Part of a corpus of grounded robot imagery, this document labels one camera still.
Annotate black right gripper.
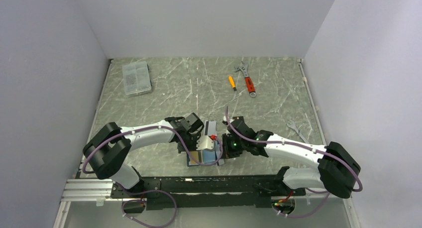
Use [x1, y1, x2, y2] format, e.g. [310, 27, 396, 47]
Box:
[219, 133, 247, 159]

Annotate gold credit card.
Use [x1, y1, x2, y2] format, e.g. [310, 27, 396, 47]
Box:
[188, 151, 202, 166]

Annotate blue leather card holder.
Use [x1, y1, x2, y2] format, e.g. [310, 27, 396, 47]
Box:
[187, 142, 224, 167]

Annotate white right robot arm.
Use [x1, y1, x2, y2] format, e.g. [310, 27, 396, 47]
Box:
[223, 117, 362, 199]

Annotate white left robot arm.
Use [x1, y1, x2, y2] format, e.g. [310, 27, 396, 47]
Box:
[82, 113, 204, 198]

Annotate white card stack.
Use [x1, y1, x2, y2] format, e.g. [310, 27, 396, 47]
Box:
[204, 120, 217, 136]

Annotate silver open-end wrench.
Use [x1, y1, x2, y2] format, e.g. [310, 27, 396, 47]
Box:
[286, 120, 310, 144]

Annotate orange screwdriver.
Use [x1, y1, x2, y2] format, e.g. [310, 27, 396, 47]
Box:
[228, 76, 238, 95]

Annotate red adjustable wrench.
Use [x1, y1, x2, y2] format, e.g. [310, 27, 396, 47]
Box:
[234, 61, 256, 98]

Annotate clear plastic screw box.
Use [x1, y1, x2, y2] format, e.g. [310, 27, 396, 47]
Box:
[122, 61, 152, 96]

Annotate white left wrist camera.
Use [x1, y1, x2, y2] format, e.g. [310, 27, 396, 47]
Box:
[196, 135, 215, 151]

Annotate black base frame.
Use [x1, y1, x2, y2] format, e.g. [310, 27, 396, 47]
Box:
[110, 175, 306, 211]

